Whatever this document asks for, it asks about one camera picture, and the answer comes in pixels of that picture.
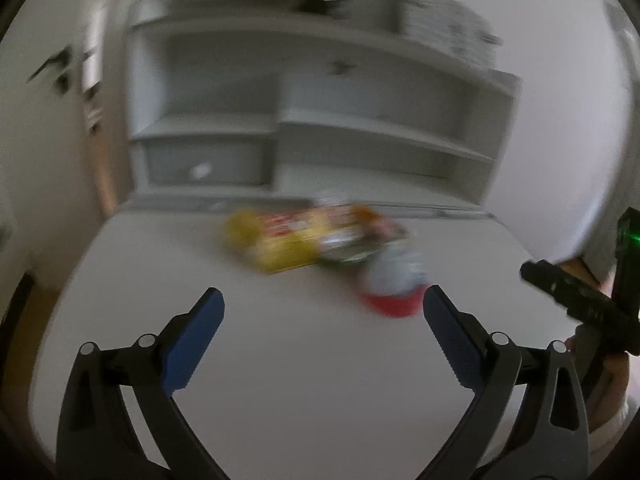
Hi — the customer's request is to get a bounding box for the person's right hand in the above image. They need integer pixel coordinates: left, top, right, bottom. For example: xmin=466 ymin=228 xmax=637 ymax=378
xmin=586 ymin=353 xmax=630 ymax=434

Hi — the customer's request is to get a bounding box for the yellow snack box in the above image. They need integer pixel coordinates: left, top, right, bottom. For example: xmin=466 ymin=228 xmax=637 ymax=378
xmin=221 ymin=206 xmax=371 ymax=276

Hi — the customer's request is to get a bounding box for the grey drawer with white knob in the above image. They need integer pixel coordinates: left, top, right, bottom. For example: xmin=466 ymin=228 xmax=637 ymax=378
xmin=143 ymin=138 xmax=272 ymax=186

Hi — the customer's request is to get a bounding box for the white desk hutch shelf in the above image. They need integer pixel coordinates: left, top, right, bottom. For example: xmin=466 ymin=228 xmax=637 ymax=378
xmin=127 ymin=0 xmax=521 ymax=210

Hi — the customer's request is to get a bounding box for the white door with black handle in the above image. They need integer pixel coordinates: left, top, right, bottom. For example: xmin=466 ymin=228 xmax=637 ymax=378
xmin=1 ymin=0 xmax=129 ymax=288

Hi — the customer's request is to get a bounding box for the grey shutter panel on wall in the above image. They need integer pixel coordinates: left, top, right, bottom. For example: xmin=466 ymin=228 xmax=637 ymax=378
xmin=399 ymin=0 xmax=502 ymax=70

